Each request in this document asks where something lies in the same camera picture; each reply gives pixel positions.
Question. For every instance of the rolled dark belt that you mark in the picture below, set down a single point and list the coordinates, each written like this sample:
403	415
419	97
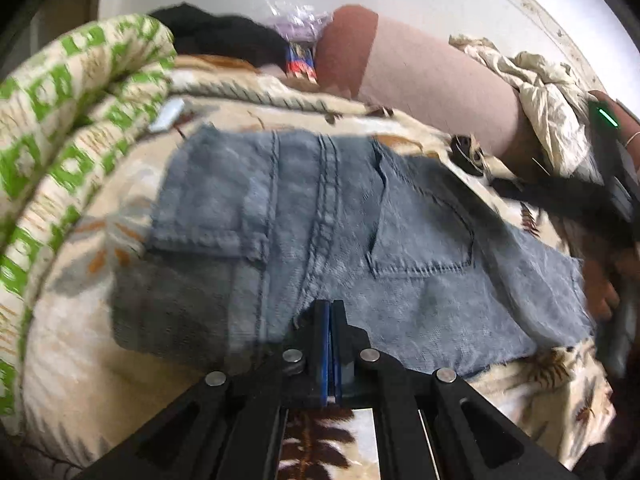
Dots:
462	147

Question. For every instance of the blue denim pants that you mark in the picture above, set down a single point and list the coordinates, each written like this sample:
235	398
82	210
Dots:
350	220

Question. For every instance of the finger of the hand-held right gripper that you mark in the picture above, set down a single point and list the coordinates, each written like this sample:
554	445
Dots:
560	205

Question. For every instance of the black cloth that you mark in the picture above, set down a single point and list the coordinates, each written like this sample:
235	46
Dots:
225	35

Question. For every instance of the cream crumpled cloth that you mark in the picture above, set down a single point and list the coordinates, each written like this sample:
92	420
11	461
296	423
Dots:
550	95

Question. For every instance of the small grey flat object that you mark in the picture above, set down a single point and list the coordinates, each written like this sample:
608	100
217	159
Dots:
170	115

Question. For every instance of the person's right hand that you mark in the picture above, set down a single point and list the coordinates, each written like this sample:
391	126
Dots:
600	285

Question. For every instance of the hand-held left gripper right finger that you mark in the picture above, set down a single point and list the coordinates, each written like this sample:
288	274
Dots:
340	340

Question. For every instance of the green patterned quilt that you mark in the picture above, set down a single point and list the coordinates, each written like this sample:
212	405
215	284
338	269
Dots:
50	125

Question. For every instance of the clear plastic bag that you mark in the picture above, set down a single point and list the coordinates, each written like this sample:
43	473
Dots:
300	27

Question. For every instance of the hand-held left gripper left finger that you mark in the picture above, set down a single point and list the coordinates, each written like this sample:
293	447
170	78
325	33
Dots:
325	360

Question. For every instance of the pink bolster pillow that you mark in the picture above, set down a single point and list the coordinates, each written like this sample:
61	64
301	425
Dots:
425	80

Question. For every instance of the colourful snack packet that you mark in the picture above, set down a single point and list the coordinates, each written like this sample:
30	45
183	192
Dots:
300	62

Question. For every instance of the cream leaf print blanket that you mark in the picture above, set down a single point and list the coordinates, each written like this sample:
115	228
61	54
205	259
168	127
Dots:
100	360

